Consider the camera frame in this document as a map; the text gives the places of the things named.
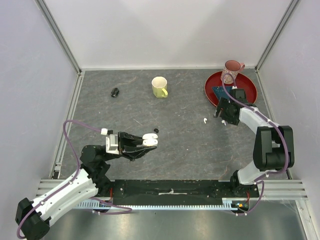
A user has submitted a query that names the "light blue cable duct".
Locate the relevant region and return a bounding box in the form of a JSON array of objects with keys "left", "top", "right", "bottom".
[{"left": 73, "top": 198, "right": 249, "bottom": 211}]

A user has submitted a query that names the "left aluminium frame post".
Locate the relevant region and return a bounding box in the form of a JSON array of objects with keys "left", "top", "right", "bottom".
[{"left": 34, "top": 0, "right": 83, "bottom": 73}]

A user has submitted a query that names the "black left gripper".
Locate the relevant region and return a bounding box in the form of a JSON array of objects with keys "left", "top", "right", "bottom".
[{"left": 103, "top": 130, "right": 157, "bottom": 161}]

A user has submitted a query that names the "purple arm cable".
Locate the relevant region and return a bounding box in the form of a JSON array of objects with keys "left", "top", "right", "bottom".
[
  {"left": 221, "top": 73, "right": 291, "bottom": 217},
  {"left": 16, "top": 119, "right": 133, "bottom": 238}
]

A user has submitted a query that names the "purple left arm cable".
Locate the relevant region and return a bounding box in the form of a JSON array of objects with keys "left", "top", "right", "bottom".
[{"left": 16, "top": 119, "right": 133, "bottom": 238}]

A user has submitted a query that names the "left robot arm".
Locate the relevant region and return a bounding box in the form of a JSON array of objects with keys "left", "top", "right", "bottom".
[{"left": 15, "top": 131, "right": 158, "bottom": 240}]

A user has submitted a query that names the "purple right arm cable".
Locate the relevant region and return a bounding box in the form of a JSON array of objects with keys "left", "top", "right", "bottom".
[{"left": 221, "top": 73, "right": 291, "bottom": 217}]

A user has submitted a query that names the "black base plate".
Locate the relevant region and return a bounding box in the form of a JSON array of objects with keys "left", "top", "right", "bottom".
[{"left": 97, "top": 179, "right": 260, "bottom": 206}]

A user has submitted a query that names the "blue leaf-shaped dish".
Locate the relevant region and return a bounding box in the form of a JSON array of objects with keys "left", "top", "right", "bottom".
[{"left": 212, "top": 86, "right": 230, "bottom": 101}]

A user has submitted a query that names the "black clip object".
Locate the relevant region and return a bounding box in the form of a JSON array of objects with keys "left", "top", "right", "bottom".
[{"left": 110, "top": 87, "right": 120, "bottom": 98}]

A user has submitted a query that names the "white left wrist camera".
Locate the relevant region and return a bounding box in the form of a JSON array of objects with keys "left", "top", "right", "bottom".
[{"left": 100, "top": 128, "right": 119, "bottom": 155}]

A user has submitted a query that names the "pink patterned mug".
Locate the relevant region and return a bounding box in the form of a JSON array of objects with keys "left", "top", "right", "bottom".
[{"left": 220, "top": 60, "right": 246, "bottom": 86}]

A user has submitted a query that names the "white earbud charging case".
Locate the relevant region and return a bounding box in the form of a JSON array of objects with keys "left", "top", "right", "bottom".
[{"left": 142, "top": 133, "right": 158, "bottom": 147}]

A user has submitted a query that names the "yellow-green ceramic mug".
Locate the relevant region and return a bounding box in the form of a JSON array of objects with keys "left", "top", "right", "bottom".
[{"left": 151, "top": 76, "right": 168, "bottom": 98}]

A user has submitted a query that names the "aluminium frame post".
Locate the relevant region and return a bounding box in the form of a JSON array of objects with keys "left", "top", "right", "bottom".
[
  {"left": 254, "top": 0, "right": 300, "bottom": 72},
  {"left": 34, "top": 0, "right": 83, "bottom": 73}
]

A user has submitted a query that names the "red round tray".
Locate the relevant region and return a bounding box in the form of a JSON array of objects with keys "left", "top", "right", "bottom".
[{"left": 204, "top": 71, "right": 258, "bottom": 107}]

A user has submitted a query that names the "right aluminium frame post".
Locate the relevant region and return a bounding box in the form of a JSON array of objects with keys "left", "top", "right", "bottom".
[{"left": 254, "top": 0, "right": 300, "bottom": 72}]

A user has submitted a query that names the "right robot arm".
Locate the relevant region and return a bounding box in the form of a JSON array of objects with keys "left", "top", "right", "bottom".
[{"left": 214, "top": 87, "right": 295, "bottom": 197}]

